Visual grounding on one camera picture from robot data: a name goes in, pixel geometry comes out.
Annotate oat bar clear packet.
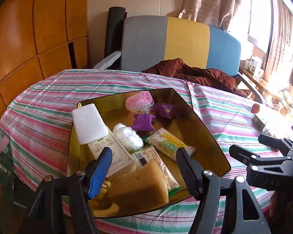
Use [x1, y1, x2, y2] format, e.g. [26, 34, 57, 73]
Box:
[132, 146, 183, 196]

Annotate white foam block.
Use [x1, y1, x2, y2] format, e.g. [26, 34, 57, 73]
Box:
[72, 104, 108, 145]

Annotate white printed carton box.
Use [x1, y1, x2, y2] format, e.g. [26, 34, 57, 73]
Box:
[87, 128, 137, 181]

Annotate pink hair roller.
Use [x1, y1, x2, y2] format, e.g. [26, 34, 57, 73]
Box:
[125, 91, 154, 113]

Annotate green white small carton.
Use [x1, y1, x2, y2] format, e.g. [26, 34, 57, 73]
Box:
[252, 114, 266, 130]

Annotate beige patterned curtain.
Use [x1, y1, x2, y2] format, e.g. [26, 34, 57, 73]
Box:
[178, 0, 242, 31]

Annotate yellow sponge in tray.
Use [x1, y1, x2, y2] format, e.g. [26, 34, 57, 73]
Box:
[107, 161, 169, 214]

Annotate orange tangerine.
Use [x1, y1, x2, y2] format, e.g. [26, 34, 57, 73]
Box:
[251, 103, 260, 114]

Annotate pink cloth on shelf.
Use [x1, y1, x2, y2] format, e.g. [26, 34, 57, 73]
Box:
[0, 135, 10, 154]

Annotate dark red blanket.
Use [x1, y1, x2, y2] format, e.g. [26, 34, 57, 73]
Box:
[142, 58, 251, 98]

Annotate black rolled mat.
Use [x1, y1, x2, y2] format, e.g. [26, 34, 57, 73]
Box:
[104, 6, 127, 58]

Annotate purple packet on table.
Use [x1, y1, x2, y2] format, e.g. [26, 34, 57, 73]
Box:
[151, 102, 175, 119]

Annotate white boxes on side table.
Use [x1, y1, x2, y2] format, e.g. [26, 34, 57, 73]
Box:
[244, 56, 264, 79]

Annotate green yellow snack packet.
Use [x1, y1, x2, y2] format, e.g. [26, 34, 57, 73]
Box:
[144, 127, 197, 161]

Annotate orange wooden wardrobe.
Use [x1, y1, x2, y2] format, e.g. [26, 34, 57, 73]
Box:
[0, 0, 90, 119]

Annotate striped pink green tablecloth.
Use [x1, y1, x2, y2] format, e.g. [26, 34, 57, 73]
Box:
[0, 68, 293, 234]

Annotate gold metal tray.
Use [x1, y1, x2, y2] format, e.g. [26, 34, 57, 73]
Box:
[66, 88, 232, 219]

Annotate wooden side table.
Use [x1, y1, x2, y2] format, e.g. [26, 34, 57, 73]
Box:
[239, 67, 293, 115]

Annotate purple packet in tray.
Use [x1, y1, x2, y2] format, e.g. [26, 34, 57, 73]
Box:
[131, 113, 155, 131]

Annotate yellow cloth pouch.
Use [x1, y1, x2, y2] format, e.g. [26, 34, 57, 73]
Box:
[88, 179, 120, 218]

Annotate grey yellow blue chair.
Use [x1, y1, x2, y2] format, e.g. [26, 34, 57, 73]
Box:
[93, 15, 265, 104]

